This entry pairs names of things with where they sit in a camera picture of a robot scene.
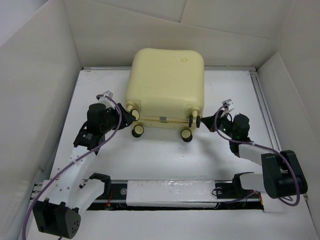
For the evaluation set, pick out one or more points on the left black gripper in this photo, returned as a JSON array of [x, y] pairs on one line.
[[127, 119]]

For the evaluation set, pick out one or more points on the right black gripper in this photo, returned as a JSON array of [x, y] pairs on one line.
[[209, 122]]

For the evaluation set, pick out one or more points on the yellow hard-shell suitcase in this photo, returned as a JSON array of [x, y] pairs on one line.
[[166, 89]]

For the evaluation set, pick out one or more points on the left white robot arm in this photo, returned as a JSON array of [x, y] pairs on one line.
[[59, 214]]

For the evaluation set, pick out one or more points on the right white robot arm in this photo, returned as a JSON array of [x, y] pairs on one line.
[[282, 175]]

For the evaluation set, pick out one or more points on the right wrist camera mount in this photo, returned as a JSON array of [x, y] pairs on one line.
[[228, 106]]

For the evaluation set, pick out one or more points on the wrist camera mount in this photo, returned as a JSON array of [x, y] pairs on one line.
[[105, 98], [228, 106]]

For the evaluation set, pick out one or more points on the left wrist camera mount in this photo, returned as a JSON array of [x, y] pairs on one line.
[[105, 98]]

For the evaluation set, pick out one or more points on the white foam block on rail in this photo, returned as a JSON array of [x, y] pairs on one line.
[[171, 193]]

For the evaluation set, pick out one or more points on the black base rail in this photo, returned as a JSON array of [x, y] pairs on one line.
[[227, 199]]

